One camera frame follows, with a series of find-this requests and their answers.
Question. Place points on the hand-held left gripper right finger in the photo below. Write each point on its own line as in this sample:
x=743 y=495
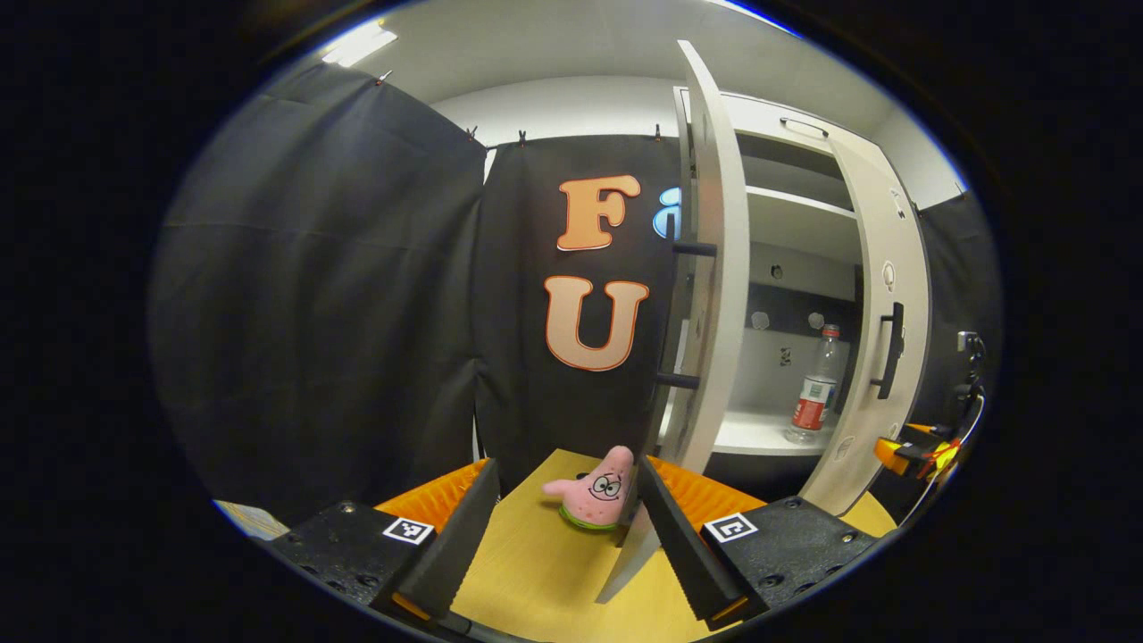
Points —
x=679 y=545

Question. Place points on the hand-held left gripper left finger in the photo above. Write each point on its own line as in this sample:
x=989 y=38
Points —
x=460 y=545

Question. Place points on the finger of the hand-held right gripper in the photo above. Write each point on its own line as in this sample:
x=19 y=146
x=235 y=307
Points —
x=906 y=455
x=929 y=432

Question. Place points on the clear plastic bottle red label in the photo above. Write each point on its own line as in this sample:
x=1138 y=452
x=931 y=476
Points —
x=813 y=402

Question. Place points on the pink starfish plush toy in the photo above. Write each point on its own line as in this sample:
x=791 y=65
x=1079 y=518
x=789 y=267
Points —
x=594 y=500

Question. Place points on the black tripod stand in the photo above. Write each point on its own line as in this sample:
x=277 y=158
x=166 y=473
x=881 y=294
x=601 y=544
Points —
x=971 y=344

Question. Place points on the white cabinet shelf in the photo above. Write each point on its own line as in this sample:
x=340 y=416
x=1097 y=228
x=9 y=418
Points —
x=804 y=207
x=750 y=433

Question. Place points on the white cabinet door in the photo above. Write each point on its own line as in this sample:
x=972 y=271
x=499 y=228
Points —
x=714 y=313
x=871 y=223

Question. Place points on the black backdrop cloth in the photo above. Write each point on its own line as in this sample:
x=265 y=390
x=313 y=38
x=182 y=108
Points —
x=312 y=313

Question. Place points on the white drawer front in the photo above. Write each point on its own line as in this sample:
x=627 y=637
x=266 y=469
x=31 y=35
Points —
x=759 y=116

